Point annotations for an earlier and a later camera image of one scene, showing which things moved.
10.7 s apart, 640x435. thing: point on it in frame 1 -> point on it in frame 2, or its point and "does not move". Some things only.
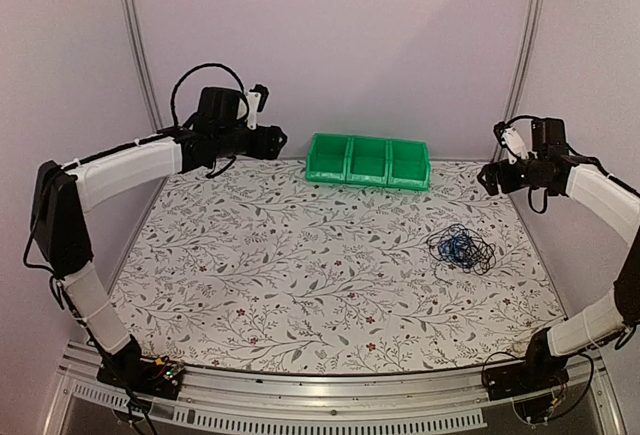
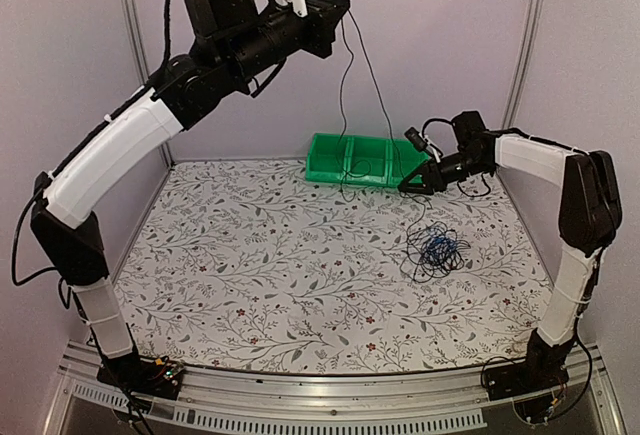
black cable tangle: (461, 247) -> (433, 250)
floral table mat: (250, 267) does not move
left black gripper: (268, 146) -> (327, 16)
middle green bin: (367, 160) does not move
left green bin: (328, 158) does not move
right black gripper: (493, 184) -> (433, 175)
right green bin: (408, 164) does not move
